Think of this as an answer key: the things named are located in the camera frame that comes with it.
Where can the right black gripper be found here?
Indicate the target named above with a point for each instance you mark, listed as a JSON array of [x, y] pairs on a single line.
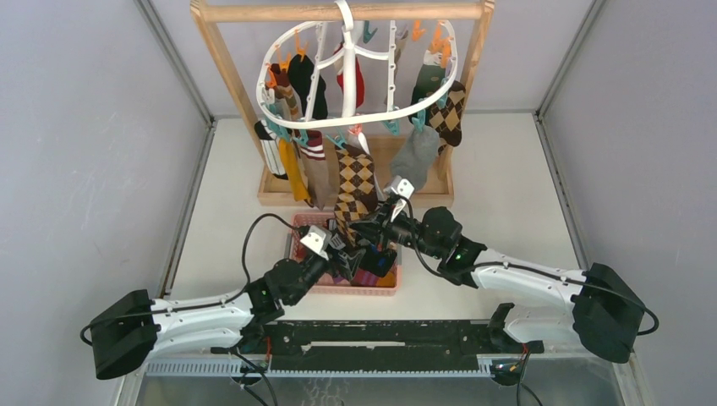
[[380, 224]]

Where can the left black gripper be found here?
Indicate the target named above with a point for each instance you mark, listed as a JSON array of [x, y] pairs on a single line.
[[348, 260]]

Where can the black ribbed sock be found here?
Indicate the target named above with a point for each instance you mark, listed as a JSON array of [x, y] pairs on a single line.
[[378, 262]]

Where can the pink perforated plastic basket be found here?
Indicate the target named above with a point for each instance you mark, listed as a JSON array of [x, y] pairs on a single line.
[[325, 284]]

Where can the brown argyle sock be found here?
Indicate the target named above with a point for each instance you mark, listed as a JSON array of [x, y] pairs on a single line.
[[357, 194]]

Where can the mustard yellow sock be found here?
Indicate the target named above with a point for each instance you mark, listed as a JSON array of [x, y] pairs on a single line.
[[293, 172]]

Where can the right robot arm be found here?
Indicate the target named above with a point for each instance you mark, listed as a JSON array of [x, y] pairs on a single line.
[[593, 307]]

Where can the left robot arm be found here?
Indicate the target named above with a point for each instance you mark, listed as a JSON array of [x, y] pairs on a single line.
[[137, 327]]

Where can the white oval clip hanger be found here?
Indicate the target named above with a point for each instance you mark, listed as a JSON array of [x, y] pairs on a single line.
[[301, 52]]

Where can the grey sock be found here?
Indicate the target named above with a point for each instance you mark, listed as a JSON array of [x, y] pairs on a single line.
[[416, 156]]

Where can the tan sock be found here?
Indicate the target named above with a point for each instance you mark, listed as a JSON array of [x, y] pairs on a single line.
[[321, 180]]

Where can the white brown sock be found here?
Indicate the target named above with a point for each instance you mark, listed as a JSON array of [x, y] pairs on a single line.
[[269, 146]]

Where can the white green sock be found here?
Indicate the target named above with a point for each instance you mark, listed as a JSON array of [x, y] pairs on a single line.
[[425, 84]]

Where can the red sock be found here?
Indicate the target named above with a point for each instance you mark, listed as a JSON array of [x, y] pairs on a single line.
[[358, 80]]

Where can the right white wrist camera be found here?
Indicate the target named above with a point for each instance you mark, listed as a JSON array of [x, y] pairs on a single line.
[[398, 193]]

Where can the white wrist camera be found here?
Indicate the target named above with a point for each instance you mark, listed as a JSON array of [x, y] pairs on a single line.
[[398, 193], [315, 240]]

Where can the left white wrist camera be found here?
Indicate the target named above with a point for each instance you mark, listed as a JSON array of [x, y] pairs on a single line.
[[315, 240]]

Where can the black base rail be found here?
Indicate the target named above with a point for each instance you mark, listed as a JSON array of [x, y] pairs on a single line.
[[381, 346]]

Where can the wooden hanger rack frame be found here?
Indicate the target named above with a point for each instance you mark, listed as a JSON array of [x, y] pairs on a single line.
[[439, 190]]

